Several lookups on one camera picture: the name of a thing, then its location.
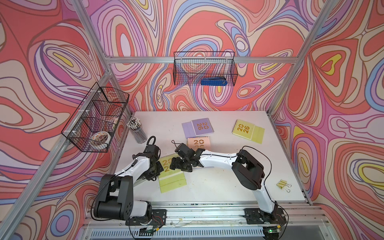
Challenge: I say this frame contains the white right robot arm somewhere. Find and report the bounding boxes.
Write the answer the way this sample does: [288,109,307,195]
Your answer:
[170,143,278,215]

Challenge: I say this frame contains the purple desk calendar far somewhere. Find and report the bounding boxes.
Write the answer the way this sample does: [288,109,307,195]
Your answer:
[182,118,214,139]

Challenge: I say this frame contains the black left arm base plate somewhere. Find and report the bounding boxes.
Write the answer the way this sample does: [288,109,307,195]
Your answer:
[125,209,167,227]

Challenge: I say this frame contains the green desk calendar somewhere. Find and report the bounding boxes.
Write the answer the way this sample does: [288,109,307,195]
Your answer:
[158,154,187,194]
[232,119,265,144]

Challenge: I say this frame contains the tape roll in basket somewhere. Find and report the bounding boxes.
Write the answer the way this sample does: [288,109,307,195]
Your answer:
[90,131,111,149]

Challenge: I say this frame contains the black wire basket wall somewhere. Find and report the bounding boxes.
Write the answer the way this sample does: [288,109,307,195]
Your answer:
[61,83,130,153]
[173,50,238,87]

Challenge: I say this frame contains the clear cup of coloured pencils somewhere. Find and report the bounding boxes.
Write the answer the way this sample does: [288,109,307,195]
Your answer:
[127,117,147,144]

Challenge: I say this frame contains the blue pouch in basket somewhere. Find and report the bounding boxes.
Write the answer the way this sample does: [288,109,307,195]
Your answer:
[200,77,228,87]

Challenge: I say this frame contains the pink desk calendar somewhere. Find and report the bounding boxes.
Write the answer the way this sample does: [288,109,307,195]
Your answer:
[187,136,211,151]

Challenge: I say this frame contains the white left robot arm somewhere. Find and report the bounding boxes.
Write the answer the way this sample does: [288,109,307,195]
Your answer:
[91,145,164,225]

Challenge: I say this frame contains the black wire basket back wall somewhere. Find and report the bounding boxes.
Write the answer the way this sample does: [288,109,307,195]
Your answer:
[173,50,238,87]

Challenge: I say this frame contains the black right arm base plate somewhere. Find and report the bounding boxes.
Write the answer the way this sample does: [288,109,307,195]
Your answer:
[243,207,287,226]

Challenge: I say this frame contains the yellow binder clips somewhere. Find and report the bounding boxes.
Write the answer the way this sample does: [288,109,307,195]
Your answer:
[276,180,292,193]

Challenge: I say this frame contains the black wire basket left wall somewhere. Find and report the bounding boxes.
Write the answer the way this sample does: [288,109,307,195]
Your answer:
[61,83,130,153]

